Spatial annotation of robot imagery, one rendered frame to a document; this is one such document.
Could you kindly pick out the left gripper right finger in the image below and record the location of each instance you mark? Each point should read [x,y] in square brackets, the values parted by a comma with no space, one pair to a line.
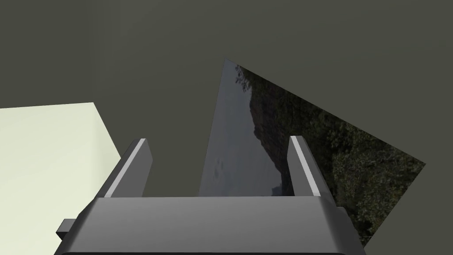
[303,170]

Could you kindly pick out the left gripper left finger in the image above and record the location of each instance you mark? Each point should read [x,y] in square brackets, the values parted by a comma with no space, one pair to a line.
[136,170]

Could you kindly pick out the landscape picture on wall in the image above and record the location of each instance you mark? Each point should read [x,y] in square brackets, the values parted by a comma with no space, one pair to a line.
[269,134]

